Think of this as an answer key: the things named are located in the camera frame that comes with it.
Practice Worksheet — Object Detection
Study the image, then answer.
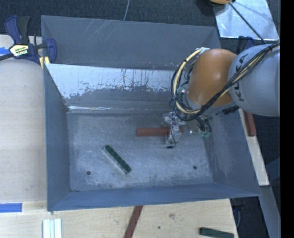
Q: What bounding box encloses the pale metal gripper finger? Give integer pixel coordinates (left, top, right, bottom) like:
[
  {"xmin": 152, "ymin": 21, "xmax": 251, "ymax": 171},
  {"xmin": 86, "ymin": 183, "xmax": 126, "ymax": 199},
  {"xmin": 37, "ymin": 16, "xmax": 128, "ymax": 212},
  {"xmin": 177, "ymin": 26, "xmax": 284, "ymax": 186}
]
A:
[
  {"xmin": 164, "ymin": 132, "xmax": 184, "ymax": 145},
  {"xmin": 162, "ymin": 111, "xmax": 185, "ymax": 129}
]

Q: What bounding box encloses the red-brown block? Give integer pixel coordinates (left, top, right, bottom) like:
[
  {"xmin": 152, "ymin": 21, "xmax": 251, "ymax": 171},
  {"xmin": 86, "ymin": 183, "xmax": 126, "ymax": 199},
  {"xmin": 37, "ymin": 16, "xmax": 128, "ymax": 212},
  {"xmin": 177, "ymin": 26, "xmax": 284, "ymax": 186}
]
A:
[
  {"xmin": 123, "ymin": 205, "xmax": 144, "ymax": 238},
  {"xmin": 136, "ymin": 127, "xmax": 185, "ymax": 137}
]

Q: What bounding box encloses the grey metal bin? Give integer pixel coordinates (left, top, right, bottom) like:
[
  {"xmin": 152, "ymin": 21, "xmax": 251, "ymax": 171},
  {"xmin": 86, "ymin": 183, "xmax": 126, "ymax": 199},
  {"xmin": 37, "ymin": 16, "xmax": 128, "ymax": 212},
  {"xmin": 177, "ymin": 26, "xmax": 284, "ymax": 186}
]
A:
[{"xmin": 40, "ymin": 15, "xmax": 262, "ymax": 212}]

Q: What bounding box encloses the dark green flat block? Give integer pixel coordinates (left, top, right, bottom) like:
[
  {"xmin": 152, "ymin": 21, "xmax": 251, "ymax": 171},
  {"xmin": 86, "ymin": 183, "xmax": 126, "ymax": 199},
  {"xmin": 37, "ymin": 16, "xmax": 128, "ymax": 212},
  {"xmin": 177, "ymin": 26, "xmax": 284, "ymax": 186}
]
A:
[
  {"xmin": 104, "ymin": 144, "xmax": 132, "ymax": 175},
  {"xmin": 199, "ymin": 227, "xmax": 235, "ymax": 238}
]

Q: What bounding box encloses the pale wood flat board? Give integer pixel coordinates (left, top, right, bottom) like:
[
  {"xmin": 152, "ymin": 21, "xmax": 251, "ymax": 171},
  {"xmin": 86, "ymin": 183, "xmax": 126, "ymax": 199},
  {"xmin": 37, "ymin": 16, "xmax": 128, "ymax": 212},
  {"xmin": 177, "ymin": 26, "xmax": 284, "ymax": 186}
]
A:
[{"xmin": 0, "ymin": 58, "xmax": 48, "ymax": 204}]

